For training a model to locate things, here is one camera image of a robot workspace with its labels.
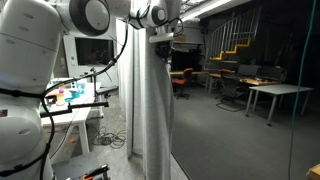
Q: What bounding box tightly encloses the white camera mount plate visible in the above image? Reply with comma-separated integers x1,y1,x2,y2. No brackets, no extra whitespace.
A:
148,33,174,43

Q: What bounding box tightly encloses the grey woven curtain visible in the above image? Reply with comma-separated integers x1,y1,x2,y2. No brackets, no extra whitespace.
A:
115,0,176,180

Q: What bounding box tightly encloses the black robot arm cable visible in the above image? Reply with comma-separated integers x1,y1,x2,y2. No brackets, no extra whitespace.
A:
0,18,130,180

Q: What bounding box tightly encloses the staircase with yellow edge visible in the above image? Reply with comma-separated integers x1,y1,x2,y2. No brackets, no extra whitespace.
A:
207,6,261,61

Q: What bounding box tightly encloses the white workbench table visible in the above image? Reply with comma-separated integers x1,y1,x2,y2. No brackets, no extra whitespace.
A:
50,82,104,154

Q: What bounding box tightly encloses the dark mesh office chair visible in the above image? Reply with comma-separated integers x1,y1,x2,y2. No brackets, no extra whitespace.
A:
217,69,247,112

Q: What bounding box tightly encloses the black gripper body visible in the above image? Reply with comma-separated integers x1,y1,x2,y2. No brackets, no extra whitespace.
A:
155,41,172,63

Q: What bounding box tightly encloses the black bar clamp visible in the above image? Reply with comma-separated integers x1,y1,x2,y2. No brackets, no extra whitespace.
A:
39,95,109,118

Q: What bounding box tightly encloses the grey folding table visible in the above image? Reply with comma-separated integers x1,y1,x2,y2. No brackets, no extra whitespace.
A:
245,84,313,126

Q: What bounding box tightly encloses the black floor cable bundle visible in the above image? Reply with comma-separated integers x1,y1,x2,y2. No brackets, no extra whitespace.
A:
90,125,128,150

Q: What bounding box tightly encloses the wooden desk with monitors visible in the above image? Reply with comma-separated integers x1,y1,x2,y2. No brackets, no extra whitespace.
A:
205,64,283,91

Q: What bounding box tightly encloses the orange office chair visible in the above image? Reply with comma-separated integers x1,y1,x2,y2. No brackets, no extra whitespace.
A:
172,68,193,99

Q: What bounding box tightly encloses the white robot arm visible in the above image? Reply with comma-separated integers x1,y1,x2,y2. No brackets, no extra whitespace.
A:
0,0,181,180

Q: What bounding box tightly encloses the teal container on table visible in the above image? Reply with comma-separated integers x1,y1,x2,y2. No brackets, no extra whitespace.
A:
64,88,80,102

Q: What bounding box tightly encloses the wall-mounted dark monitor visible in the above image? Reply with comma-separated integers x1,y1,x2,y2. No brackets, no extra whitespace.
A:
75,38,114,66

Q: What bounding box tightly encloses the orange cup on table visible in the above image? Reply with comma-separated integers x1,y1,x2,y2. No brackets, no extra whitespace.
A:
56,89,65,106

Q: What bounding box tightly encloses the green hanging cable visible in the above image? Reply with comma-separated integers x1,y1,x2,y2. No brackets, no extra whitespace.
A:
287,0,317,180

